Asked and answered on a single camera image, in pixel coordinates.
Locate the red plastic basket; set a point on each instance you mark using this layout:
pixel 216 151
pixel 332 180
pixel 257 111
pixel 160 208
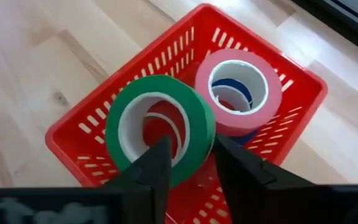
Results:
pixel 73 137

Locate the pink tape roll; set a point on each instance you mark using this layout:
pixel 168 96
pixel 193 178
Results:
pixel 269 102

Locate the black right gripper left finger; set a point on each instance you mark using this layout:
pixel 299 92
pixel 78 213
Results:
pixel 141 193

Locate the green tape roll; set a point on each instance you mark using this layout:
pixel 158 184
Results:
pixel 179 90

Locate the blue tape roll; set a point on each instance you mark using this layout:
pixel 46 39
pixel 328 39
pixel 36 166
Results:
pixel 238 84

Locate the black table frame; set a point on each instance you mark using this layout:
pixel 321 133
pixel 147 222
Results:
pixel 346 25

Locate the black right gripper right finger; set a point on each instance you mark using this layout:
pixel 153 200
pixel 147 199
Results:
pixel 259 196

